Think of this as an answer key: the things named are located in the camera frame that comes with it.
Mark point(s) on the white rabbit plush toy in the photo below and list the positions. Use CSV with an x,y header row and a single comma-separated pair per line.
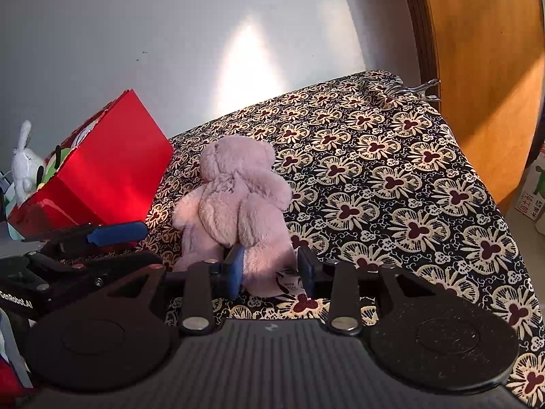
x,y
26,166

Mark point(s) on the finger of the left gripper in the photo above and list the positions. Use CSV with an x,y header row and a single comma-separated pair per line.
x,y
116,234

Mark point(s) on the wooden door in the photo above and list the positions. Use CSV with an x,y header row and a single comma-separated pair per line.
x,y
489,58

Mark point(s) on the white green cardboard box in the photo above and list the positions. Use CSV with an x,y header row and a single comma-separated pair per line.
x,y
531,199

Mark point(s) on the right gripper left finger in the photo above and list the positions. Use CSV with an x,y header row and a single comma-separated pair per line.
x,y
206,281

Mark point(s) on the red cardboard box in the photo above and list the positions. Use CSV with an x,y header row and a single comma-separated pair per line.
x,y
111,177

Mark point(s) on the floral patterned tablecloth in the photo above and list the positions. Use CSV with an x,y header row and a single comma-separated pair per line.
x,y
377,179

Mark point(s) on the pink teddy bear plush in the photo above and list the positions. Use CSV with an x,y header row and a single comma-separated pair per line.
x,y
241,201

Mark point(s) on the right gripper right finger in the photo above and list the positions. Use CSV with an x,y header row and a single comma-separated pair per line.
x,y
336,281

